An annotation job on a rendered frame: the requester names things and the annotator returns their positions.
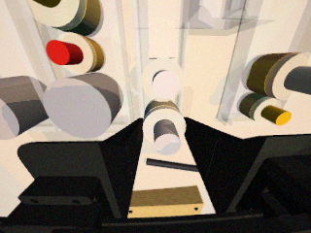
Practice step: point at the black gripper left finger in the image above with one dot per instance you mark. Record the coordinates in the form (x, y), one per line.
(114, 161)

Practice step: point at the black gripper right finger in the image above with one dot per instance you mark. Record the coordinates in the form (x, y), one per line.
(227, 164)

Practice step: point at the dark grey flat bar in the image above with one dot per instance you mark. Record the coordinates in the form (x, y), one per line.
(167, 164)

